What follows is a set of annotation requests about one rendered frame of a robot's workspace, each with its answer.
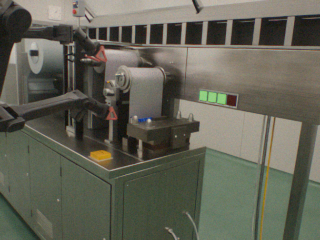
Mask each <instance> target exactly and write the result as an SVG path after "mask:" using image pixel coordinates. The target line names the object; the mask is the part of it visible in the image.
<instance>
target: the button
mask: <svg viewBox="0 0 320 240"><path fill-rule="evenodd" d="M90 156H91V157H92V158H95V159H97V160H103V159H108V158H111V153H109V152H107V151H104V150H99V151H94V152H91V153H90Z"/></svg>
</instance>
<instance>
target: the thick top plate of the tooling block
mask: <svg viewBox="0 0 320 240"><path fill-rule="evenodd" d="M151 123H152V128H151V129H147V128H145V126H146V121H142V122H139V124H138V125H133V124H132V123H127V135H129V136H132V137H135V138H137V139H140V140H142V141H145V142H149V141H155V140H160V139H164V138H169V137H170V134H171V128H176V127H182V126H185V127H186V134H190V133H195V132H197V131H199V126H200V122H199V121H196V120H194V121H193V122H190V121H188V119H186V118H184V117H182V119H176V117H172V118H168V119H167V120H158V121H153V120H151Z"/></svg>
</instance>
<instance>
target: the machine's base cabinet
mask: <svg viewBox="0 0 320 240"><path fill-rule="evenodd" d="M205 156H206V153H205V152H204V153H200V154H198V155H195V156H191V157H187V158H183V159H180V160H177V161H174V162H170V163H165V164H162V165H158V166H155V167H151V168H149V169H145V170H141V171H137V172H133V173H129V174H126V175H122V176H120V177H117V178H113V179H107V178H106V177H105V176H103V175H101V174H99V173H97V172H96V171H94V170H92V169H91V168H89V167H87V166H86V165H83V164H82V163H80V162H79V161H77V160H75V159H73V158H72V157H70V156H68V155H67V154H65V153H63V152H62V151H59V150H58V149H56V148H55V147H53V146H51V145H49V144H47V143H46V142H44V141H43V140H41V139H39V138H37V137H36V136H34V135H32V134H30V133H29V132H27V131H26V130H24V129H21V130H17V131H14V132H12V133H8V132H3V133H2V132H0V192H1V193H2V194H3V196H4V197H5V198H6V199H7V201H8V202H10V204H11V205H12V206H13V207H14V209H15V210H16V211H17V212H18V213H19V214H20V215H21V217H22V218H23V219H24V220H25V221H26V222H27V224H28V225H29V226H30V227H31V228H32V229H33V231H34V232H35V233H36V234H37V235H38V237H39V238H40V239H41V240H174V238H173V237H172V235H171V234H169V233H168V230H169V229H170V228H171V229H173V232H174V234H175V235H176V237H179V238H180V240H198V239H197V235H196V232H195V229H194V227H193V224H192V222H191V220H190V218H189V217H188V216H186V215H185V212H187V211H188V212H189V213H190V216H191V218H192V219H193V221H194V224H195V225H196V228H197V231H198V232H199V221H200V205H201V198H202V189H203V178H204V167H205Z"/></svg>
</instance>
